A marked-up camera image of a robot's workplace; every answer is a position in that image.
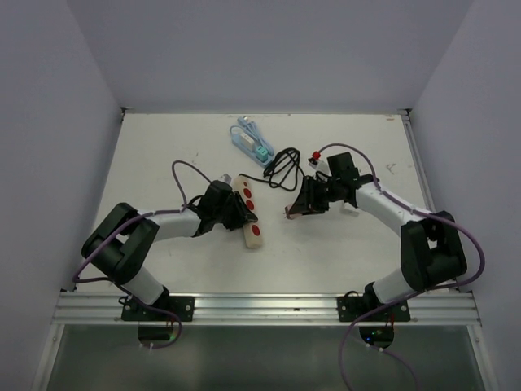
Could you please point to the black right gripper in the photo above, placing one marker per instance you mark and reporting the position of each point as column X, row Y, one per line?
column 307, row 202

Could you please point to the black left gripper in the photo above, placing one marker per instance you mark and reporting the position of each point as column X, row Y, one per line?
column 241, row 217

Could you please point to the pink plug adapter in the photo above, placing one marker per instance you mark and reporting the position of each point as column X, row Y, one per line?
column 289, row 214

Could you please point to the beige power strip red sockets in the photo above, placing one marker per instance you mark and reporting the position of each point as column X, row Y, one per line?
column 251, row 230

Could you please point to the large white charger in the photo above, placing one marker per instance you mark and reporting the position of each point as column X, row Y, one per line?
column 348, row 211

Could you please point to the teal plug adapter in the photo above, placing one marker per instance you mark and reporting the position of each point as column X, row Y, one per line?
column 262, row 154

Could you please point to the white adapter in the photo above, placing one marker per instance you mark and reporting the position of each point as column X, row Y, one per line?
column 247, row 141

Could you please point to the light blue power strip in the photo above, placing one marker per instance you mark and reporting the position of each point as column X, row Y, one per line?
column 251, row 128

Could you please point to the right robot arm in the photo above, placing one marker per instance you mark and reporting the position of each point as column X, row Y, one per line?
column 430, row 248

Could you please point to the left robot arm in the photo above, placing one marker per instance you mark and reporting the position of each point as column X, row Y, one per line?
column 119, row 246

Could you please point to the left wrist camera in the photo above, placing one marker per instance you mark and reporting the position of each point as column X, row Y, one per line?
column 225, row 178

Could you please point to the aluminium front rail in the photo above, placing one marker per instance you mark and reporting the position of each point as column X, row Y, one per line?
column 198, row 309

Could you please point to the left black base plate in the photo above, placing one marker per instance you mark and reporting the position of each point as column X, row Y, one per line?
column 181, row 306

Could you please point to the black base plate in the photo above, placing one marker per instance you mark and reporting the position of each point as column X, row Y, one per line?
column 181, row 306
column 351, row 307

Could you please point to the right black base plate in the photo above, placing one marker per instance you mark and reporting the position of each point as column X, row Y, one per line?
column 351, row 307

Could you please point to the aluminium frame rail right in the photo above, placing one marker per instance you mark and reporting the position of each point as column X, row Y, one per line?
column 413, row 146

